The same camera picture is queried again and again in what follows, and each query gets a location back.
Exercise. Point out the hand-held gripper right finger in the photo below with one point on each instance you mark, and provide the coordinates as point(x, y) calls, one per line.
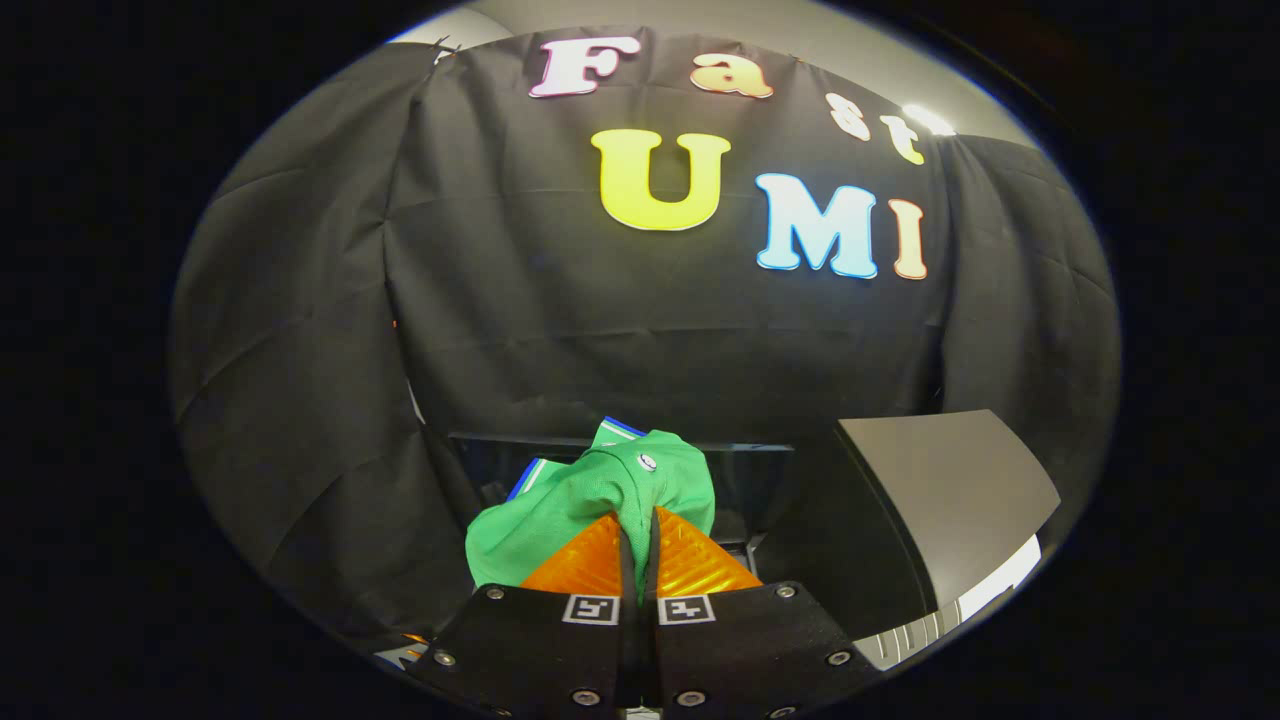
point(740, 660)

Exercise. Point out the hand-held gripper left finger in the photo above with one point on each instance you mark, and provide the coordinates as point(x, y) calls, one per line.
point(550, 660)

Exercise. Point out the green polo shirt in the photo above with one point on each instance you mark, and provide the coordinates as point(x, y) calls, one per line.
point(580, 500)

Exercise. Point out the black backdrop cloth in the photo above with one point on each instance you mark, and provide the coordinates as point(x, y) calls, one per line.
point(560, 330)

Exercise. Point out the bright ceiling light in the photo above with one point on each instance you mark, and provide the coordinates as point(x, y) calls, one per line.
point(928, 120)

